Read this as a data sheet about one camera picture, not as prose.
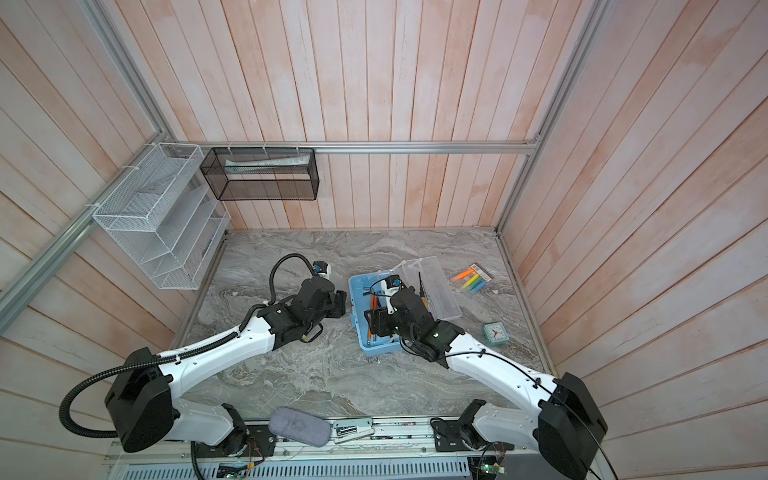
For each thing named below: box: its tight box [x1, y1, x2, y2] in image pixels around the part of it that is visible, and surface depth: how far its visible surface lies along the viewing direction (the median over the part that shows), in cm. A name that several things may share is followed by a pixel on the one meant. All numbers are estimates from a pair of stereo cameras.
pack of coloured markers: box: [450, 262, 494, 295], surface depth 106 cm
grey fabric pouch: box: [268, 407, 331, 447], surface depth 75 cm
